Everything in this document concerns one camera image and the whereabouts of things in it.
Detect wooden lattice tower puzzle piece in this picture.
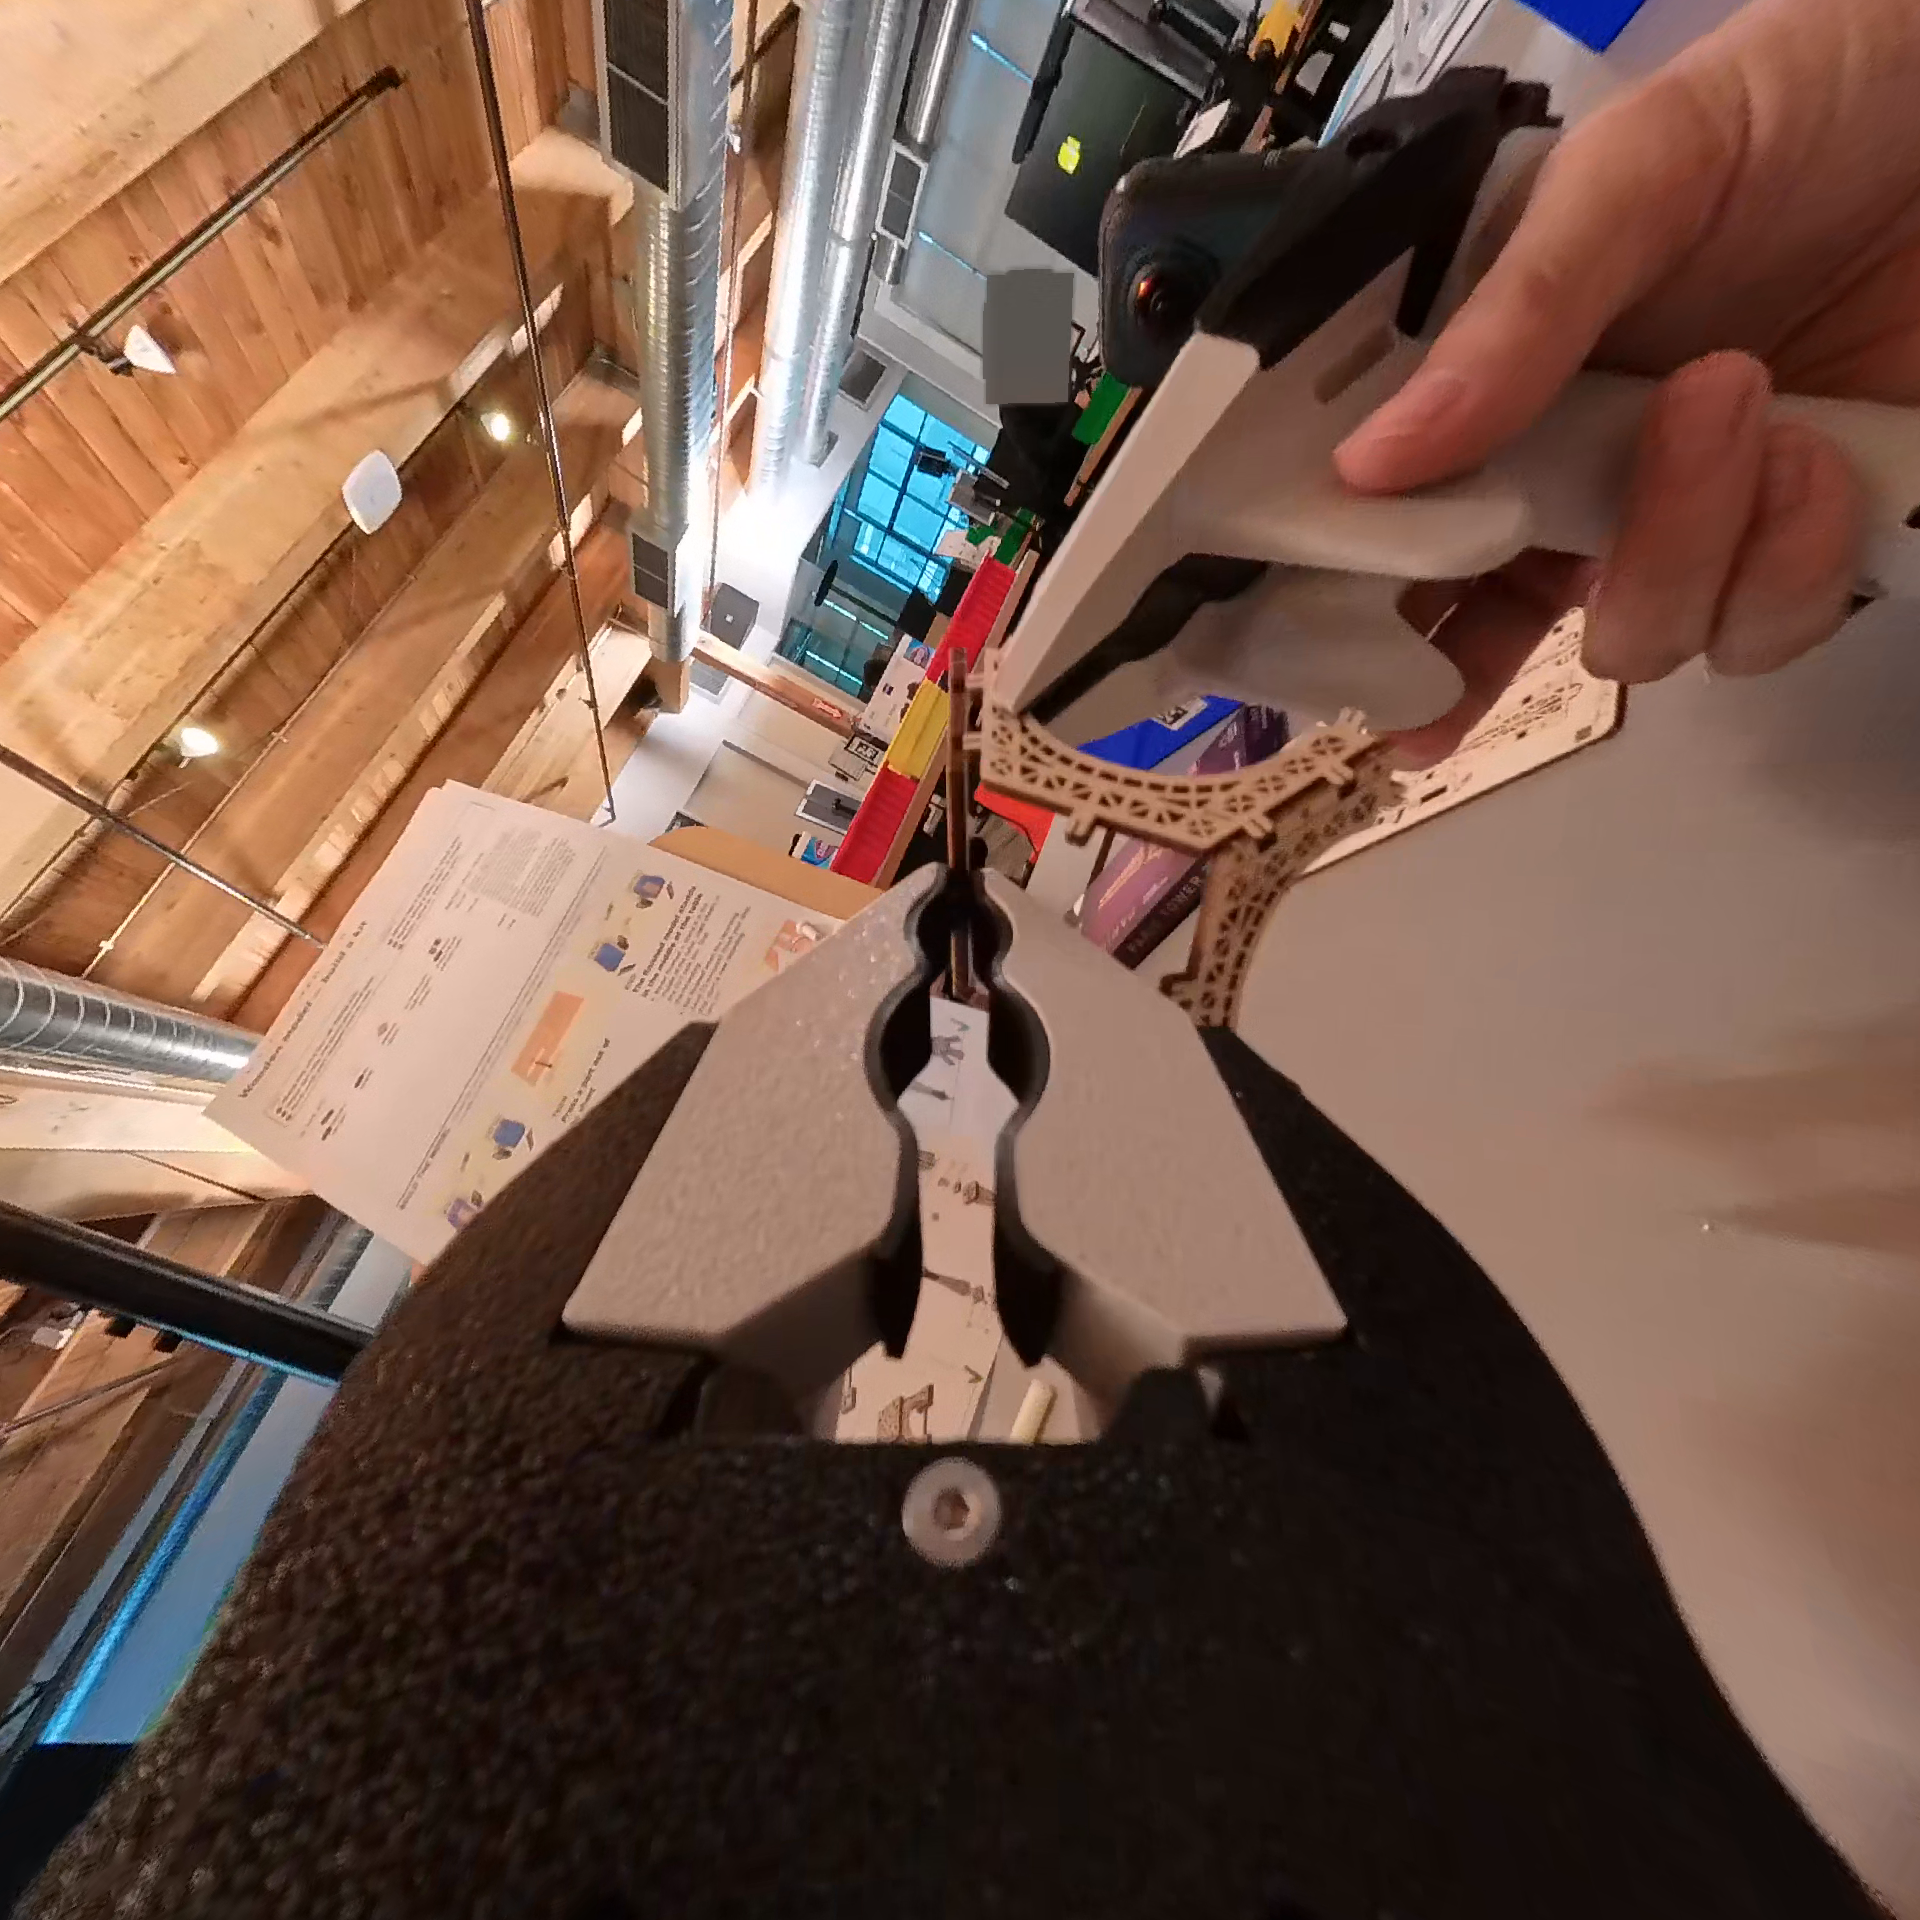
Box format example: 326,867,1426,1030
945,644,981,1004

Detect person's right hand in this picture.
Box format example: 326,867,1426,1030
1333,0,1920,771

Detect printed instruction sheet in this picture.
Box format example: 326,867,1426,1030
202,780,887,1263

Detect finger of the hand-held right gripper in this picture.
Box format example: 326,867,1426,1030
1046,574,1469,741
995,333,1281,720

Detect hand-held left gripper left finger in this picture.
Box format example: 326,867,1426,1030
562,870,951,1408

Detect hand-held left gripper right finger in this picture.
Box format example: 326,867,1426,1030
975,877,1347,1400

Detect white desk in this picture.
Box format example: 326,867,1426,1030
1230,495,1920,1920

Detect red and yellow boxes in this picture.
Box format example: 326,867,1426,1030
829,551,1050,888

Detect thin metal ceiling rod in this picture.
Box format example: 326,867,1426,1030
461,0,620,826

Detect purple box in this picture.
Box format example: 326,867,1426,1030
1077,701,1297,958

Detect black metal rail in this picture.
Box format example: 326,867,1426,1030
0,1205,374,1386

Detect black monitor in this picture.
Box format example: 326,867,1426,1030
1002,27,1209,275

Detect silver ventilation duct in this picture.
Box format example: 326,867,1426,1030
748,0,985,490
596,0,759,710
0,958,269,1095

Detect wooden lattice arch puzzle piece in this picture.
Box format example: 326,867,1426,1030
972,646,1401,1029

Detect cardboard box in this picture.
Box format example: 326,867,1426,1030
651,823,887,922

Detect wooden puzzle cutout sheet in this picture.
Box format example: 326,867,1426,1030
1302,603,1633,875

